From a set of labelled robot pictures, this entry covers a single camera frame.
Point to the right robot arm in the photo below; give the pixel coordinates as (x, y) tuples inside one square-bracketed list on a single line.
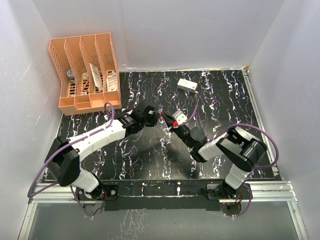
[(243, 149)]

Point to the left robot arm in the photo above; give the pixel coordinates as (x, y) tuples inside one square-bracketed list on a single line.
[(65, 155)]

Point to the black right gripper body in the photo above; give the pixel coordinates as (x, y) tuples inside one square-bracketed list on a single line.
[(182, 132)]

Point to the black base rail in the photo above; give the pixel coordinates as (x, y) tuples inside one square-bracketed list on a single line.
[(167, 194)]

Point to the round tin in organizer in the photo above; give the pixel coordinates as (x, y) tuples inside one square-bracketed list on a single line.
[(70, 75)]

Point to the white packet in organizer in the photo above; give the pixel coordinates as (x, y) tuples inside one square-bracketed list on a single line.
[(96, 77)]

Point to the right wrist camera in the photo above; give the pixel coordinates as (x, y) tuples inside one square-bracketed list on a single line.
[(179, 118)]

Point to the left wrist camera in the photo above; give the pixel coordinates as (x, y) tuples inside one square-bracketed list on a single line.
[(127, 111)]

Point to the orange plastic file organizer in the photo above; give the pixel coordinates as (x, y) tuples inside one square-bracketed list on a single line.
[(81, 96)]

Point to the white cardboard box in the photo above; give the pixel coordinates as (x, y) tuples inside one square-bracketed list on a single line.
[(187, 85)]

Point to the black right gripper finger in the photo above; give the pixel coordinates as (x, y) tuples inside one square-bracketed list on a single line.
[(167, 118), (170, 126)]

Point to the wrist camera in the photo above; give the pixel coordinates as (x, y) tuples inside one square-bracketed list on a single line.
[(179, 118), (127, 111)]

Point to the white pouch in organizer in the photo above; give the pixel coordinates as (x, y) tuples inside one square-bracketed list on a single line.
[(112, 81)]

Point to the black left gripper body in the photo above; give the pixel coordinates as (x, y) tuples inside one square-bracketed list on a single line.
[(151, 122)]

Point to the aluminium frame rail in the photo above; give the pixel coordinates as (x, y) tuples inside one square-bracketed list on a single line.
[(55, 213)]

